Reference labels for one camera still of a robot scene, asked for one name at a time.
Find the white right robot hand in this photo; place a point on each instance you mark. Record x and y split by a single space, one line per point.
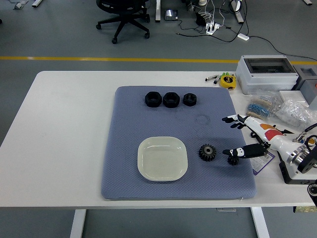
272 138

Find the small black gear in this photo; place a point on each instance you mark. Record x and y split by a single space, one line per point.
232 161

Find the large black gear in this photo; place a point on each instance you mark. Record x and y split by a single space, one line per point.
207 152

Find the grey push-button control box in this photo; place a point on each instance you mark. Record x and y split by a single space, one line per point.
311 141

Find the flat white box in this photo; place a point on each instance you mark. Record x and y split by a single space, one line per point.
293 96

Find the small black hex nut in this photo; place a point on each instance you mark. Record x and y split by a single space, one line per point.
190 99

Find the large black hex nut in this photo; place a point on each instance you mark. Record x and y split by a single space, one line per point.
171 99
153 99

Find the purple-edged printed card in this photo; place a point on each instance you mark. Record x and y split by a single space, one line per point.
260 164

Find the bag of blue resistors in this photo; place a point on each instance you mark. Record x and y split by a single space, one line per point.
261 109

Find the bag of clear small parts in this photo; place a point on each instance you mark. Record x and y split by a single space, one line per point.
294 112

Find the yellow tape measure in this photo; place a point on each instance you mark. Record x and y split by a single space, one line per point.
227 81

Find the black marker pen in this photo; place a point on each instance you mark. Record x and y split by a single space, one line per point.
216 81

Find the green fibre connectors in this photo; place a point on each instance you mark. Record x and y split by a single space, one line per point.
225 74

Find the grey table height controller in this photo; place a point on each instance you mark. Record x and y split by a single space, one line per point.
226 210

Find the white table leg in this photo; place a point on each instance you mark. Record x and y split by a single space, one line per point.
78 223
260 223

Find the silver transceiver module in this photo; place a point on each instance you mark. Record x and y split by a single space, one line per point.
211 78

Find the white power adapter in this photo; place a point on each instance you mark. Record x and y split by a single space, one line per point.
243 37

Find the white square plate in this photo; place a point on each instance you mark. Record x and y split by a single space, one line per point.
162 161

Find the white power strip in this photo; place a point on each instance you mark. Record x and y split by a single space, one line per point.
212 27

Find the white desk leg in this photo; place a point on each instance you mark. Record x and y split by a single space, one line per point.
158 11
239 15

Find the black power adapter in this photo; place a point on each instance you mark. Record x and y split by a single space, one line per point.
200 18

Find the blue-grey quilted mat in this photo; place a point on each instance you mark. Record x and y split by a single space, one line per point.
128 124

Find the black desk phone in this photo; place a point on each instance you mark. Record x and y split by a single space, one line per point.
171 15

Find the black office chair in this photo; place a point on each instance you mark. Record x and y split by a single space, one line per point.
126 17

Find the grey electrical enclosure box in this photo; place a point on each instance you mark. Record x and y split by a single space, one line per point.
265 79

